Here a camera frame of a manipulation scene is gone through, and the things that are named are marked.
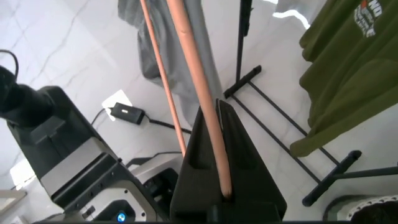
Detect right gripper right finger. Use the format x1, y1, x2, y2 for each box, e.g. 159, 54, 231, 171
216, 98, 287, 223

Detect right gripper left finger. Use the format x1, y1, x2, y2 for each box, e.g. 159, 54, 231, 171
170, 105, 223, 223

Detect pink clothes hanger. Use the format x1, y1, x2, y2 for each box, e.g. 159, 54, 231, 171
139, 0, 233, 199

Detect pale grey shorts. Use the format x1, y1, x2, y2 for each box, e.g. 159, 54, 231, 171
117, 0, 223, 125

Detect green long-sleeved shirt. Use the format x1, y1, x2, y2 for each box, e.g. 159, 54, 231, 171
289, 0, 398, 158

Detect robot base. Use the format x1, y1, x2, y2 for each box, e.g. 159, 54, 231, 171
6, 85, 184, 223

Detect white laundry basket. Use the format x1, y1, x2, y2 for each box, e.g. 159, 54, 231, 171
323, 194, 398, 223

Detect black clothes rack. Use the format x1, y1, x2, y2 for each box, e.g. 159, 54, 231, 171
223, 0, 398, 208

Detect black power adapter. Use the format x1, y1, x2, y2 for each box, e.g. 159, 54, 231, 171
90, 101, 192, 135

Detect white curtain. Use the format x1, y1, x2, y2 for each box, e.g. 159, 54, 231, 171
275, 0, 327, 15

